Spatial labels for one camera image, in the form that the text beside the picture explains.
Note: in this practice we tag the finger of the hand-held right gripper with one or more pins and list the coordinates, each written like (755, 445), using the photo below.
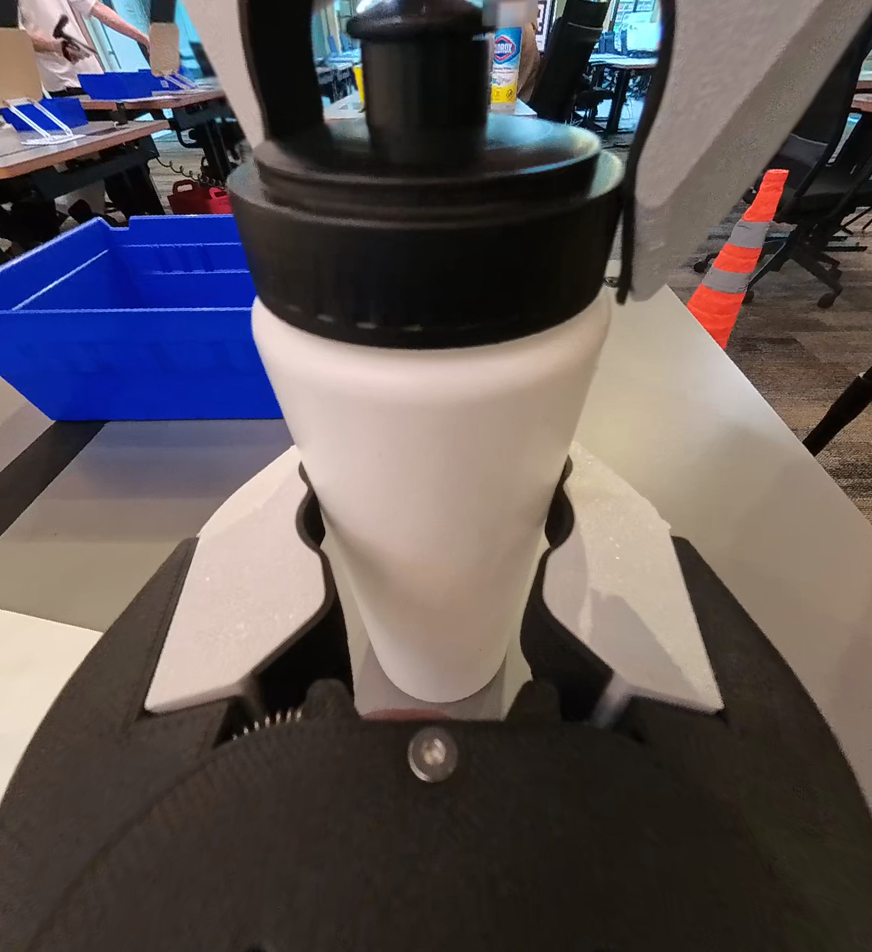
(749, 104)
(235, 52)

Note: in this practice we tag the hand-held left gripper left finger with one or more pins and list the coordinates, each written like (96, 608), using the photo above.
(243, 610)

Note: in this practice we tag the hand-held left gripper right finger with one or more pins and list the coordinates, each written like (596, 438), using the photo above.
(630, 595)

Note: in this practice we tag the white bottle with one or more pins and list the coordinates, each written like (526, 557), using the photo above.
(436, 476)

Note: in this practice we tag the black bottle lid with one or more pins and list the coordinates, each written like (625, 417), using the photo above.
(429, 253)

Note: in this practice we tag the black office chair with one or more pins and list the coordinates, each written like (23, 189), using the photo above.
(570, 52)
(838, 164)

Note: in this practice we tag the small blue plastic bin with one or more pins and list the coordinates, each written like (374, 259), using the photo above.
(46, 115)
(131, 84)

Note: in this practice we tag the red container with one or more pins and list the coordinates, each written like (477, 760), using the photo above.
(201, 200)

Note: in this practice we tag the orange traffic cone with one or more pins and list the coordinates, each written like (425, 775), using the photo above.
(734, 268)

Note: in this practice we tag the wooden top desk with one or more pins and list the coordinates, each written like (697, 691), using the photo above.
(64, 149)

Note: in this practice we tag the white wipes canister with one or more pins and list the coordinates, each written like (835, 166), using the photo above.
(506, 67)

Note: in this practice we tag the black slanted stand leg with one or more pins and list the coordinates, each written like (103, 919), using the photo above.
(860, 387)

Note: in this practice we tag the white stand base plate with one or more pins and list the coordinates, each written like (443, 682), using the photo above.
(20, 699)

